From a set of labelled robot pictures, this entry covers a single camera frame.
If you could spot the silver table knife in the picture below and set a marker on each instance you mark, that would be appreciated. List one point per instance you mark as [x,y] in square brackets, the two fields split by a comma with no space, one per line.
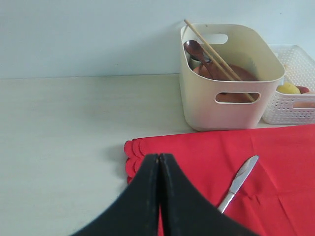
[238,181]

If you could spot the stainless steel cup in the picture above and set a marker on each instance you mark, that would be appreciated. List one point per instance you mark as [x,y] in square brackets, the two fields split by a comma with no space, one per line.
[194,62]

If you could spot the cream plastic bin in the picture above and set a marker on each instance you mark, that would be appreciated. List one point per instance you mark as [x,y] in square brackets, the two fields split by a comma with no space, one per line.
[224,105]

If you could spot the dark wooden spoon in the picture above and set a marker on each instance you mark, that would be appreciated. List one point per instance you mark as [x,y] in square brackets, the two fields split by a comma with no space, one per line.
[195,50]

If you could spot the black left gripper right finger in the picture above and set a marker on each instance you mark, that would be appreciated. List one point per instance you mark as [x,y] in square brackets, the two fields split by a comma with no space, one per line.
[185,212]

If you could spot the wooden chopstick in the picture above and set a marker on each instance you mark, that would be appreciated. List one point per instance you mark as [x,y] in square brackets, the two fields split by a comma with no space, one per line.
[227,70]
[209,51]

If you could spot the red tablecloth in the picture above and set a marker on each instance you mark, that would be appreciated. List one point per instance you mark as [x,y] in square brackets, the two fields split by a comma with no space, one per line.
[277,194]

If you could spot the yellow lemon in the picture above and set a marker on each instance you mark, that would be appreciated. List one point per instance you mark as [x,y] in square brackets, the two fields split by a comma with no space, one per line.
[288,88]

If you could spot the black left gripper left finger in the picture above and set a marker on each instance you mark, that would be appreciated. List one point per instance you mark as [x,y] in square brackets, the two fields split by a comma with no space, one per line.
[136,210]

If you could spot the red sausage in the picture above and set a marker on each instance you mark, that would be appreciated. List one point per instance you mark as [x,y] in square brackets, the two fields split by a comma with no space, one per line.
[304,90]

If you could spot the white perforated plastic basket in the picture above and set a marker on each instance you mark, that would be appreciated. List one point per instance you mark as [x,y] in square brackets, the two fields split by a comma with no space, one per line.
[299,70]

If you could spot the brown wooden plate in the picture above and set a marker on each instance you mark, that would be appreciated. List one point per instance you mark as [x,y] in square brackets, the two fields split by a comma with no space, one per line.
[236,72]

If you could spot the brown egg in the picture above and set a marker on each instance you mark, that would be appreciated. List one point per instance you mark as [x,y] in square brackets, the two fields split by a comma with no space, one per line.
[304,105]

